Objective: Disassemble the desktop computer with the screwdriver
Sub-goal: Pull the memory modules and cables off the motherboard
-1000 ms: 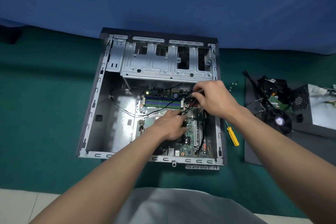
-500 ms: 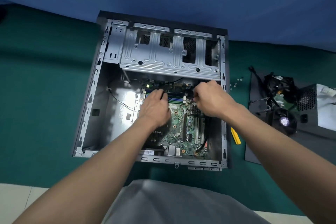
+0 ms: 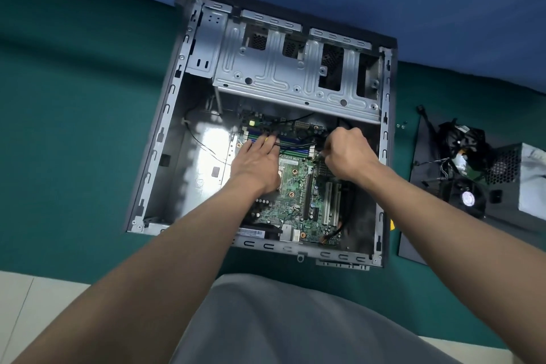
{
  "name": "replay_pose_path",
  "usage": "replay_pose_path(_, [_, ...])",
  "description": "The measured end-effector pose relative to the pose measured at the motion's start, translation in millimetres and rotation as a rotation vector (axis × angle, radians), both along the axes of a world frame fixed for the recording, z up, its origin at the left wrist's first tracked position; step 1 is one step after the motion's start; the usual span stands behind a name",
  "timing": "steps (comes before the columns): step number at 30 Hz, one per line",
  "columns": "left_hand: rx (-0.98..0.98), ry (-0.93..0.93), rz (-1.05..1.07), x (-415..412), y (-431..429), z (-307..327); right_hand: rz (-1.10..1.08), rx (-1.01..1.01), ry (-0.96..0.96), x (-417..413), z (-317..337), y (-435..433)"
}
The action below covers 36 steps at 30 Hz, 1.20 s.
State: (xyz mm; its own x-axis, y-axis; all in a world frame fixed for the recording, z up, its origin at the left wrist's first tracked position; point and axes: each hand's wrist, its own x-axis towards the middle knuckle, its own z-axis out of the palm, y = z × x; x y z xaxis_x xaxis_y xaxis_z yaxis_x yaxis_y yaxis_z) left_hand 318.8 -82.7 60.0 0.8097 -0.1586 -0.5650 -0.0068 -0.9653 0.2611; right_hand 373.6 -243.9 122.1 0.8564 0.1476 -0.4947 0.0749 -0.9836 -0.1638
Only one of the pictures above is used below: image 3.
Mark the silver metal drive cage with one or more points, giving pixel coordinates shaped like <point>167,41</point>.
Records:
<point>264,73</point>

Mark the black side panel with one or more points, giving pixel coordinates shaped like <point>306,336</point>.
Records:
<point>413,244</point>

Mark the silver power supply unit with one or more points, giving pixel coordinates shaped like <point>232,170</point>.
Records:
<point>533,189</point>

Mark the cluster of silver screws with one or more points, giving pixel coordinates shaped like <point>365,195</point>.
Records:
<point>399,125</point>

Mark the person's white shirt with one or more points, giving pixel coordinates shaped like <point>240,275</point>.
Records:
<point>298,321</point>

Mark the person's right hand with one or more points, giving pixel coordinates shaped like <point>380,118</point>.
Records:
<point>352,154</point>

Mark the green floor mat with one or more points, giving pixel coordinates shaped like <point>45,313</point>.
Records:
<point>64,120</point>

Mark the black processor cooler fan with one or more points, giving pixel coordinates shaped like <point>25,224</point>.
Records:
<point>467,198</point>

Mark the person's left hand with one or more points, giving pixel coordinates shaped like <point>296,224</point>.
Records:
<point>256,167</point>

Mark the person's left forearm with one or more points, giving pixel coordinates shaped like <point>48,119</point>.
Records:
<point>136,282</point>

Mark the person's right forearm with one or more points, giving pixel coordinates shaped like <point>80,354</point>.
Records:
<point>460,257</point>

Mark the hard drive with cables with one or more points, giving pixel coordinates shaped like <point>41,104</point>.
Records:
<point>465,137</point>

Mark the green motherboard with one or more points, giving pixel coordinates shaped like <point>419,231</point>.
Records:
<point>298,201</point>

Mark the desktop computer case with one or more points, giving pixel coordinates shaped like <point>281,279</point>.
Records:
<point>170,189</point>

